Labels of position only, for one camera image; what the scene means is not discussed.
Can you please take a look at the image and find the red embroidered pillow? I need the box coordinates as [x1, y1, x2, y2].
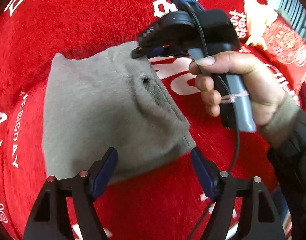
[263, 16, 306, 90]

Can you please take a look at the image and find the person's right hand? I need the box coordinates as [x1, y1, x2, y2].
[189, 51, 285, 126]

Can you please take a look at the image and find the right forearm dark sleeve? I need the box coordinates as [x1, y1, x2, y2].
[259, 95, 306, 239]

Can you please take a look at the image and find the red wedding blanket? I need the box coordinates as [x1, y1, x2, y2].
[0, 0, 306, 239]

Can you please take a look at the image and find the grey knitted sweater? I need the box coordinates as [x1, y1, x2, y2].
[42, 41, 196, 183]

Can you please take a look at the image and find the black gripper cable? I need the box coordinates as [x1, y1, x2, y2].
[186, 0, 241, 240]

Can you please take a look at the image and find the cream paper decoration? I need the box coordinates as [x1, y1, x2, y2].
[243, 0, 278, 50]

